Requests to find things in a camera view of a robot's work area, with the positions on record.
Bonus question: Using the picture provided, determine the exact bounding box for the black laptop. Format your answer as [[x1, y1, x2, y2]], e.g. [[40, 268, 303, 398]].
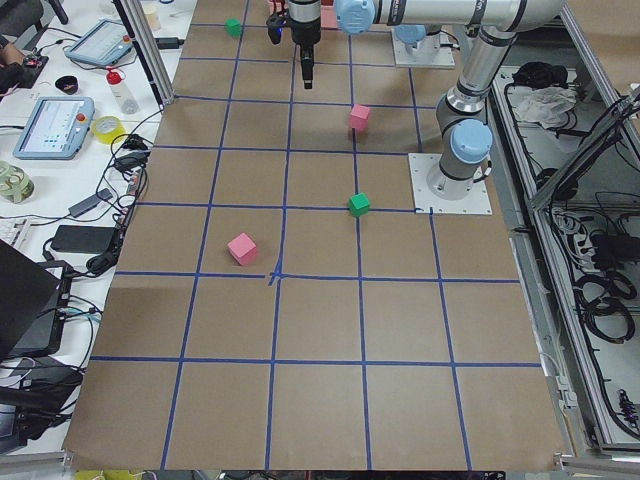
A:
[[1, 242, 71, 360]]

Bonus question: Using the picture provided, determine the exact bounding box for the white squeeze bottle red cap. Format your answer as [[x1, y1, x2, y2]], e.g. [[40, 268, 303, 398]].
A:
[[106, 68, 139, 115]]

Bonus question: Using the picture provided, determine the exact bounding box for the white crumpled cloth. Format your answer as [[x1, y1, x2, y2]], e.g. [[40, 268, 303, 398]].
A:
[[514, 87, 577, 128]]

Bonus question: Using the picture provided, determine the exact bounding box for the green cube table edge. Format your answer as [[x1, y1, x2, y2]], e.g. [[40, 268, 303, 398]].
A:
[[224, 18, 243, 38]]

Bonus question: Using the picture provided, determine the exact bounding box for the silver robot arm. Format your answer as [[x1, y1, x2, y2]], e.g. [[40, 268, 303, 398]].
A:
[[266, 0, 565, 97], [427, 26, 513, 200]]

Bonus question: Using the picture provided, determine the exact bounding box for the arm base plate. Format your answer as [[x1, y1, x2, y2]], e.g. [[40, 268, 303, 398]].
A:
[[408, 153, 492, 215], [392, 32, 455, 70]]

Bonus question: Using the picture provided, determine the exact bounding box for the pink cube centre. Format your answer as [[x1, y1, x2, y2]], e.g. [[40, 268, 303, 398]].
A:
[[349, 104, 371, 132]]

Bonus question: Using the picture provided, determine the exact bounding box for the teach pendant tablet near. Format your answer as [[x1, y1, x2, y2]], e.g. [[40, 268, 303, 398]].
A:
[[13, 97, 95, 160]]

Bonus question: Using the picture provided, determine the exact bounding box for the teach pendant tablet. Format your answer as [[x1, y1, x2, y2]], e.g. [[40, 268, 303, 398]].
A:
[[13, 97, 95, 160], [65, 19, 132, 67]]

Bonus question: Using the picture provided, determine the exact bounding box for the green cube near arm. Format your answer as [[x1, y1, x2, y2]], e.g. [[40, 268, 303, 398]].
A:
[[348, 192, 371, 218]]

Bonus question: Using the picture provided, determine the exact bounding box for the aluminium frame post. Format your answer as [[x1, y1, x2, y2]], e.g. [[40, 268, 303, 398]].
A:
[[113, 0, 175, 109]]

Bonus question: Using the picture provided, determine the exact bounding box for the teach pendant tablet far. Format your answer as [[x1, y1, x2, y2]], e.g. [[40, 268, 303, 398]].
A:
[[65, 19, 132, 67]]

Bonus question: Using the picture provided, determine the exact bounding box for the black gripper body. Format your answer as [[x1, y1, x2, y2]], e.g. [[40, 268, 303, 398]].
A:
[[289, 18, 321, 68]]

